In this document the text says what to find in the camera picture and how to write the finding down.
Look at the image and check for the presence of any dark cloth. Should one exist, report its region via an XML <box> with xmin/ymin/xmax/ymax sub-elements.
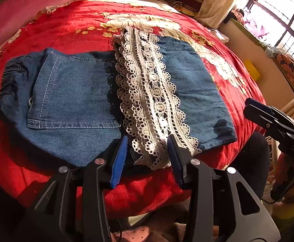
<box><xmin>234</xmin><ymin>131</ymin><xmax>271</xmax><ymax>203</ymax></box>

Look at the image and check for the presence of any pink quilt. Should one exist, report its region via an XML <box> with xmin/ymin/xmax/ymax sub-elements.
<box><xmin>0</xmin><ymin>0</ymin><xmax>92</xmax><ymax>60</ymax></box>

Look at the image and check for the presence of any cream curtain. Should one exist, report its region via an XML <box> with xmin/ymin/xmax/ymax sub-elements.
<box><xmin>194</xmin><ymin>0</ymin><xmax>249</xmax><ymax>30</ymax></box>

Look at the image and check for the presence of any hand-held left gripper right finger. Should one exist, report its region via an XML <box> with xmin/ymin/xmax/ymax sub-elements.
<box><xmin>166</xmin><ymin>134</ymin><xmax>281</xmax><ymax>242</ymax></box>

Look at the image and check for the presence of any black cable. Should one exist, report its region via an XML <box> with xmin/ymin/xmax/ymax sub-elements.
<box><xmin>116</xmin><ymin>217</ymin><xmax>124</xmax><ymax>242</ymax></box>

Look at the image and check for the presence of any window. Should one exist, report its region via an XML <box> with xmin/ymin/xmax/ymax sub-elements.
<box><xmin>243</xmin><ymin>0</ymin><xmax>294</xmax><ymax>61</ymax></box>

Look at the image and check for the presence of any pink hanging cloth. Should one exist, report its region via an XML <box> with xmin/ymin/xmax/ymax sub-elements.
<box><xmin>243</xmin><ymin>11</ymin><xmax>267</xmax><ymax>41</ymax></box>

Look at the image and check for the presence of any yellow box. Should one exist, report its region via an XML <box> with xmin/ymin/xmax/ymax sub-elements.
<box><xmin>243</xmin><ymin>59</ymin><xmax>262</xmax><ymax>82</ymax></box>

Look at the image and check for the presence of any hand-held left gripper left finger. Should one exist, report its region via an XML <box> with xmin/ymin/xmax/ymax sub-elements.
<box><xmin>17</xmin><ymin>135</ymin><xmax>129</xmax><ymax>242</ymax></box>

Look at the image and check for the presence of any red floral blanket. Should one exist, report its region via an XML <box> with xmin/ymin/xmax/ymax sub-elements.
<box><xmin>0</xmin><ymin>0</ymin><xmax>267</xmax><ymax>219</ymax></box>

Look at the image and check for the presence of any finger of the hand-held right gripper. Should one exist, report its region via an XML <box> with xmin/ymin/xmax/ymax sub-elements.
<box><xmin>243</xmin><ymin>104</ymin><xmax>294</xmax><ymax>142</ymax></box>
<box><xmin>245</xmin><ymin>97</ymin><xmax>294</xmax><ymax>127</ymax></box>

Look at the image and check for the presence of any blue denim pants lace hem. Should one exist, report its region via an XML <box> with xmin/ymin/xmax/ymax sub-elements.
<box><xmin>0</xmin><ymin>25</ymin><xmax>238</xmax><ymax>171</ymax></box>

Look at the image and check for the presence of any floral cushion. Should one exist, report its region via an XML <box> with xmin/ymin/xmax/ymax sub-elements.
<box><xmin>274</xmin><ymin>53</ymin><xmax>294</xmax><ymax>94</ymax></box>

